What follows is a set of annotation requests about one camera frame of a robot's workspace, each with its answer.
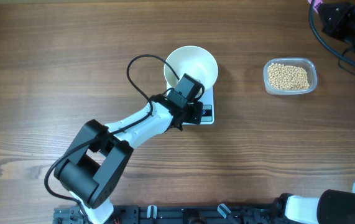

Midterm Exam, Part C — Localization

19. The pink plastic measuring scoop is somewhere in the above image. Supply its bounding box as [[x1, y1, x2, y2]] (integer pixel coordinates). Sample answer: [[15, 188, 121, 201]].
[[307, 0, 323, 7]]

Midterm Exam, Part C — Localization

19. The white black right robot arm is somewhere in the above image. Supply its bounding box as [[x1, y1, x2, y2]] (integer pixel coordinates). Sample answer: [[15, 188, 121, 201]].
[[266, 1, 355, 197]]

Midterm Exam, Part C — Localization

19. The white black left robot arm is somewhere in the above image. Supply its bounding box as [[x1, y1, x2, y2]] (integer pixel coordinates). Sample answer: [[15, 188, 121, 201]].
[[47, 74, 205, 223]]

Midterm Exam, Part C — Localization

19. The white digital kitchen scale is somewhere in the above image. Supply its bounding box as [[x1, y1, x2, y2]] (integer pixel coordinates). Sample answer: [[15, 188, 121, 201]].
[[167, 78, 214, 127]]

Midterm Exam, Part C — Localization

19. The white bowl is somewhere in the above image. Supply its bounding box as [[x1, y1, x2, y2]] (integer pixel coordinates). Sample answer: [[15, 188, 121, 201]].
[[166, 45, 218, 92]]

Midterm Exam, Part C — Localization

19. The clear plastic bean container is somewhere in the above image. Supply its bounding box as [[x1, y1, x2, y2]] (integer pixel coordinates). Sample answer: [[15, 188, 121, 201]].
[[264, 58, 318, 95]]

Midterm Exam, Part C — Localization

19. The pile of soybeans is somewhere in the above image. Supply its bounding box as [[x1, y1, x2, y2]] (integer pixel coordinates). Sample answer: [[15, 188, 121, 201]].
[[267, 63, 310, 90]]

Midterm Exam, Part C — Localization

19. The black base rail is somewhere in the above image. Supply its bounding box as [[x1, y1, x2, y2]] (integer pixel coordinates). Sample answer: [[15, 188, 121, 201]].
[[52, 203, 284, 224]]

